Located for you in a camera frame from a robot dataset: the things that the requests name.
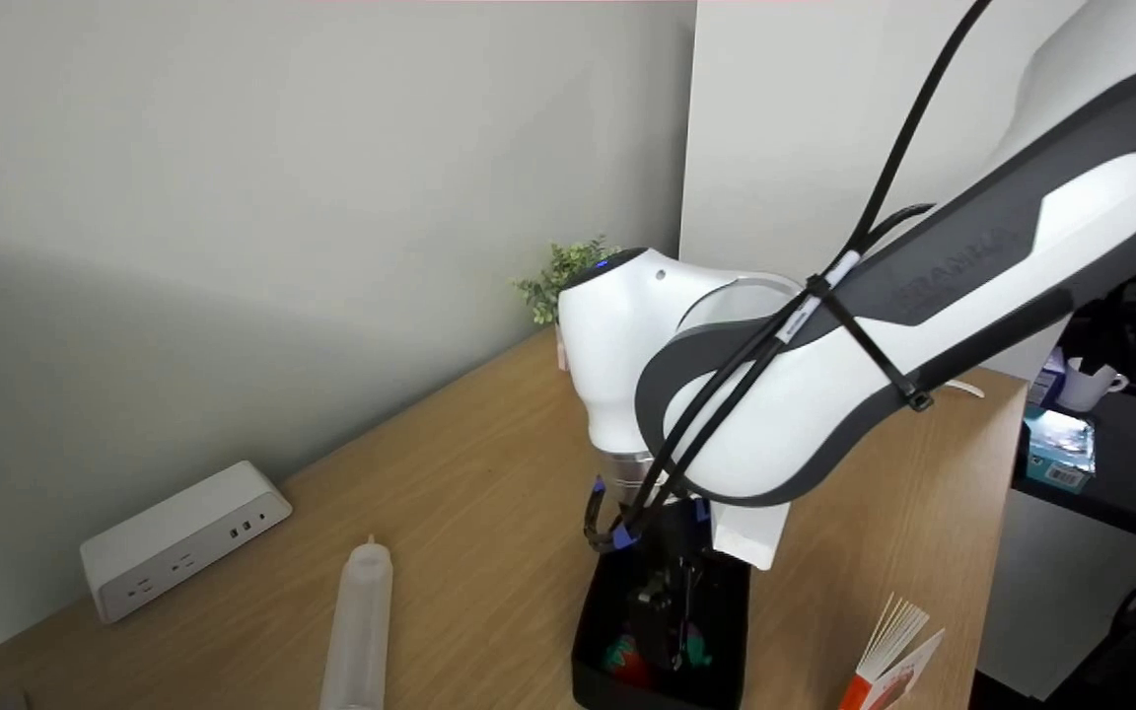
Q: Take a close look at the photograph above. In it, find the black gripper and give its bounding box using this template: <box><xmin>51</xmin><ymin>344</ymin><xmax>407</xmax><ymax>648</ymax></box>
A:
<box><xmin>631</xmin><ymin>499</ymin><xmax>707</xmax><ymax>670</ymax></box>

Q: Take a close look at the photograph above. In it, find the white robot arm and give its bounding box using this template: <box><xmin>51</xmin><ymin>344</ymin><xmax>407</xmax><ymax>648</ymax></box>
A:
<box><xmin>558</xmin><ymin>0</ymin><xmax>1136</xmax><ymax>680</ymax></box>

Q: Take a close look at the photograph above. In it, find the black plastic box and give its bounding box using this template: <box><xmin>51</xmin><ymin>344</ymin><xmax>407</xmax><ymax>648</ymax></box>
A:
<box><xmin>570</xmin><ymin>551</ymin><xmax>750</xmax><ymax>710</ymax></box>

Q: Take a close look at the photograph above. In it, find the red plastic strawberry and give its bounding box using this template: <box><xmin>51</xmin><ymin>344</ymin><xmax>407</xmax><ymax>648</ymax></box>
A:
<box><xmin>607</xmin><ymin>656</ymin><xmax>656</xmax><ymax>691</ymax></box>

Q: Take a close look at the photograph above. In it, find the white power strip box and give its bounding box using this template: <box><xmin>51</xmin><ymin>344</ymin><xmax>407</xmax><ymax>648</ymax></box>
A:
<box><xmin>79</xmin><ymin>463</ymin><xmax>292</xmax><ymax>622</ymax></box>

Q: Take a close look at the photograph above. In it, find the green plant in pink pot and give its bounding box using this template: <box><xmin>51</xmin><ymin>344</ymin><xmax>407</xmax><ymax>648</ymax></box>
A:
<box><xmin>516</xmin><ymin>240</ymin><xmax>607</xmax><ymax>329</ymax></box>

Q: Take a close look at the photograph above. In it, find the translucent white bottle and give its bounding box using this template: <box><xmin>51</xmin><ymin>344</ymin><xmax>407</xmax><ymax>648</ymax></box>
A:
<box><xmin>319</xmin><ymin>539</ymin><xmax>394</xmax><ymax>710</ymax></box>

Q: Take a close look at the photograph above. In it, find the white mug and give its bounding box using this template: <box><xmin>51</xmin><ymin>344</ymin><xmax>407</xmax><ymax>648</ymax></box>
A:
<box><xmin>1055</xmin><ymin>354</ymin><xmax>1129</xmax><ymax>413</ymax></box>

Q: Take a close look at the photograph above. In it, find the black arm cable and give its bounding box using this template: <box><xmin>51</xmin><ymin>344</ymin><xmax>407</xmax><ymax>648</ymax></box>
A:
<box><xmin>578</xmin><ymin>0</ymin><xmax>994</xmax><ymax>556</ymax></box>

